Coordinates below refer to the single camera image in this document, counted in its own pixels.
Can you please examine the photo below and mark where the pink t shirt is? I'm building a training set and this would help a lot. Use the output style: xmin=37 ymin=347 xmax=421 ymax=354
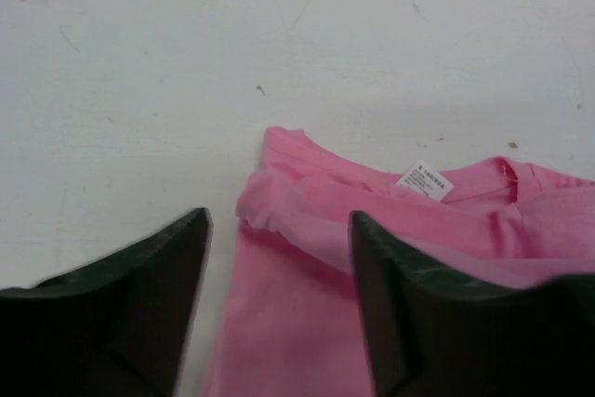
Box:
xmin=203 ymin=127 xmax=594 ymax=396

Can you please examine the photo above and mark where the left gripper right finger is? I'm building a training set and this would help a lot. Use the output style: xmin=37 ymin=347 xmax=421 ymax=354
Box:
xmin=350 ymin=211 xmax=594 ymax=396

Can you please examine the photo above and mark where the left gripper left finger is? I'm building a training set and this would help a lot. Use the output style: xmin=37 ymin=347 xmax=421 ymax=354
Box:
xmin=1 ymin=208 xmax=210 ymax=396

